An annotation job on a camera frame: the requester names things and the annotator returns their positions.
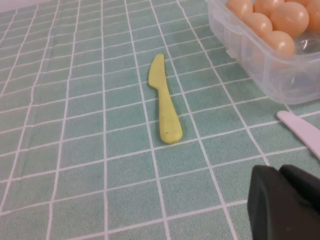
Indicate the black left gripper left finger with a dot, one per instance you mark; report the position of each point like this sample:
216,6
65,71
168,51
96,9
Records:
275,207

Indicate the clear plastic egg box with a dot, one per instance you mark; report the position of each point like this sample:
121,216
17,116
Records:
250,50

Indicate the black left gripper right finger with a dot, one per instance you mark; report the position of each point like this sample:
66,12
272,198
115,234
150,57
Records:
305,182

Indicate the beige plastic egg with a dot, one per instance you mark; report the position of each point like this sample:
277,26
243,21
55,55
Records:
315,13
290,18
267,5
278,42
298,2
258,23
238,7

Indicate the yellow plastic knife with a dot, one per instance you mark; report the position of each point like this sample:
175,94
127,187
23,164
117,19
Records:
166,112

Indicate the pink plastic knife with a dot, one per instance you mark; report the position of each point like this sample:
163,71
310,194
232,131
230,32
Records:
302,130

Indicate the green checkered tablecloth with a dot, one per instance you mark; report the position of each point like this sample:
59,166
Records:
75,150

